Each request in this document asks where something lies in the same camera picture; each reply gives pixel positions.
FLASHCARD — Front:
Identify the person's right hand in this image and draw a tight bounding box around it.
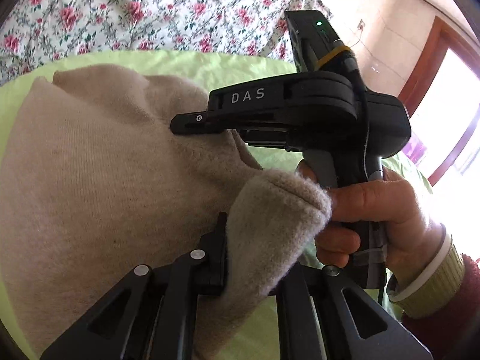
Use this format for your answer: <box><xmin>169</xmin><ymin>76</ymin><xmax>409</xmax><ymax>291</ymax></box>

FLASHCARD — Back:
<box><xmin>315</xmin><ymin>169</ymin><xmax>446</xmax><ymax>287</ymax></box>

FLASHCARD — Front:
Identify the beige knit sweater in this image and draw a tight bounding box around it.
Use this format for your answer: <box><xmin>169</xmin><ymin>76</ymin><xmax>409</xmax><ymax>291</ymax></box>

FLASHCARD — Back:
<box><xmin>1</xmin><ymin>65</ymin><xmax>332</xmax><ymax>359</ymax></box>

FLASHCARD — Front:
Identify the wooden window frame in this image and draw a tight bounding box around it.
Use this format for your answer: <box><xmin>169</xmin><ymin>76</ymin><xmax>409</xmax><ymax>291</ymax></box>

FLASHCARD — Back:
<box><xmin>400</xmin><ymin>17</ymin><xmax>479</xmax><ymax>185</ymax></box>

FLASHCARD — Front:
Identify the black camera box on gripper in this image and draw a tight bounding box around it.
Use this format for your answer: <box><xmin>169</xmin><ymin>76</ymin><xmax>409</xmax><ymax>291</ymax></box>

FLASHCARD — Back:
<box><xmin>285</xmin><ymin>10</ymin><xmax>359</xmax><ymax>77</ymax></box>

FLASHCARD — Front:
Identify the green bed sheet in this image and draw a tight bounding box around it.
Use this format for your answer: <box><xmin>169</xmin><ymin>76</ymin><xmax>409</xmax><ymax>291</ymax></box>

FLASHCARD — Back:
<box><xmin>1</xmin><ymin>51</ymin><xmax>432</xmax><ymax>359</ymax></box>

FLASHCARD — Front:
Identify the rose floral quilt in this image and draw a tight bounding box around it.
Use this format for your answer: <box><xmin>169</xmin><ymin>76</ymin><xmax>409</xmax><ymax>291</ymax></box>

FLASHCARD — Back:
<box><xmin>1</xmin><ymin>0</ymin><xmax>331</xmax><ymax>82</ymax></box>

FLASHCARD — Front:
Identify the dark red sleeve forearm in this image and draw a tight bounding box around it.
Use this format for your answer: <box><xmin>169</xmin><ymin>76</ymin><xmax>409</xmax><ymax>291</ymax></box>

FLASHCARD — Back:
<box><xmin>387</xmin><ymin>234</ymin><xmax>479</xmax><ymax>359</ymax></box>

